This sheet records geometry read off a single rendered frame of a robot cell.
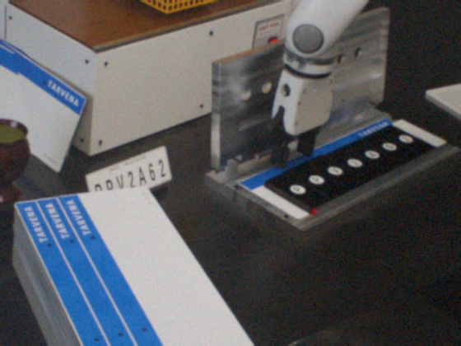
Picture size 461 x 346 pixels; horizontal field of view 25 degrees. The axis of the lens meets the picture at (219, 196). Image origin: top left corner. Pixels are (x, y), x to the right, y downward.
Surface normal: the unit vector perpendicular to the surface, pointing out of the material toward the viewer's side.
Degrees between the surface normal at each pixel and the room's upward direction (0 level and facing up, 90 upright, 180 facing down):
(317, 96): 90
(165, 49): 90
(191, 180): 0
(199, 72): 90
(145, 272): 0
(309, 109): 90
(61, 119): 69
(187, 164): 0
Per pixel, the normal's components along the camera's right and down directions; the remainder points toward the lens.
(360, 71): 0.72, 0.30
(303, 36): -0.36, 0.42
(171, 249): 0.12, -0.84
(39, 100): -0.65, -0.04
